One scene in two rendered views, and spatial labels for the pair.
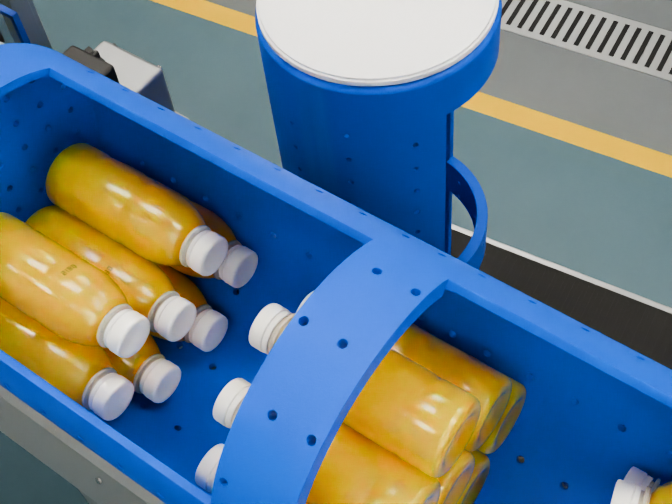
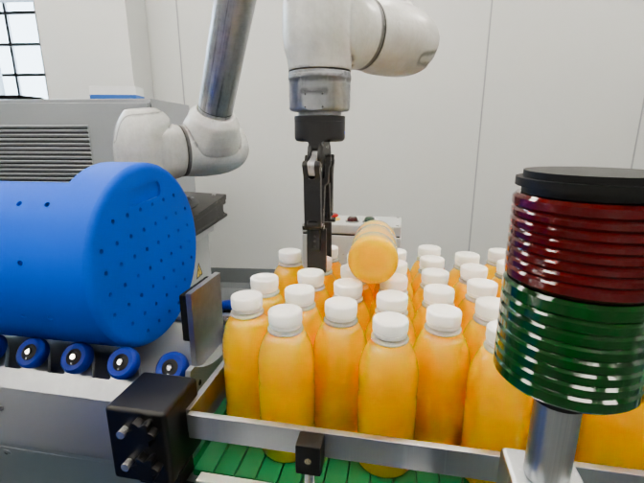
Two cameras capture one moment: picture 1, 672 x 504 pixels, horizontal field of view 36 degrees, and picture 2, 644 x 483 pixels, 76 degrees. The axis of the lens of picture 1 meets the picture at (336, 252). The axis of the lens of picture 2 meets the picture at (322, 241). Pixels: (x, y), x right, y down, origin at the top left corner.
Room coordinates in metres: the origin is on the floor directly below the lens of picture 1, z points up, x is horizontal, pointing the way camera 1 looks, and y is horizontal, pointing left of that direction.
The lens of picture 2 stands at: (1.32, 0.23, 1.27)
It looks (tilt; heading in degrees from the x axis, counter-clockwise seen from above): 15 degrees down; 149
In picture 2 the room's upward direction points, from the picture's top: straight up
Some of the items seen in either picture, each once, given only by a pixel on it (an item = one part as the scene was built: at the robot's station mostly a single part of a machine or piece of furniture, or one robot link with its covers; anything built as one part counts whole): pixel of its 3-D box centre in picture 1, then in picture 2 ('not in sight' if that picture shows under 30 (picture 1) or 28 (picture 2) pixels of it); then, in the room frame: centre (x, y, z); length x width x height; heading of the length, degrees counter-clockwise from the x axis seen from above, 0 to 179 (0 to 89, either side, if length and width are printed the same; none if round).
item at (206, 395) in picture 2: not in sight; (250, 336); (0.76, 0.44, 0.96); 0.40 x 0.01 x 0.03; 138
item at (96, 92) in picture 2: not in sight; (117, 94); (-1.28, 0.51, 1.48); 0.24 x 0.12 x 0.08; 62
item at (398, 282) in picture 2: not in sight; (393, 283); (0.91, 0.59, 1.07); 0.04 x 0.04 x 0.02
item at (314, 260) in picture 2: not in sight; (316, 249); (0.80, 0.54, 1.10); 0.03 x 0.01 x 0.07; 48
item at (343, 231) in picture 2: not in sight; (353, 241); (0.63, 0.72, 1.05); 0.20 x 0.10 x 0.10; 48
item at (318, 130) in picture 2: not in sight; (319, 146); (0.78, 0.55, 1.26); 0.08 x 0.07 x 0.09; 138
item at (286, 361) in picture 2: not in sight; (287, 386); (0.93, 0.41, 0.98); 0.07 x 0.07 x 0.17
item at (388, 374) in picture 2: not in sight; (386, 398); (1.01, 0.50, 0.98); 0.07 x 0.07 x 0.17
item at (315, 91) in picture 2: not in sight; (319, 94); (0.78, 0.55, 1.33); 0.09 x 0.09 x 0.06
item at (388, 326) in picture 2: not in sight; (390, 326); (1.01, 0.50, 1.07); 0.04 x 0.04 x 0.02
